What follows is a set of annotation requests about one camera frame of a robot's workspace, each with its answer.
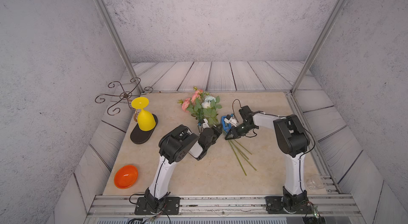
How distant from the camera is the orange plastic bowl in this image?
2.55 ft

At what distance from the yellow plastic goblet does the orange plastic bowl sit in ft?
0.73

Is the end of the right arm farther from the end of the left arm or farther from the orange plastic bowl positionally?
the orange plastic bowl

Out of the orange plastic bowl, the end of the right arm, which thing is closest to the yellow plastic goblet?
the orange plastic bowl

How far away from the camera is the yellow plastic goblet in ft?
2.37

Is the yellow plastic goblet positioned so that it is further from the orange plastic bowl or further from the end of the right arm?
the end of the right arm

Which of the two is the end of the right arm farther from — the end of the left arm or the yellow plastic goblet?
the yellow plastic goblet
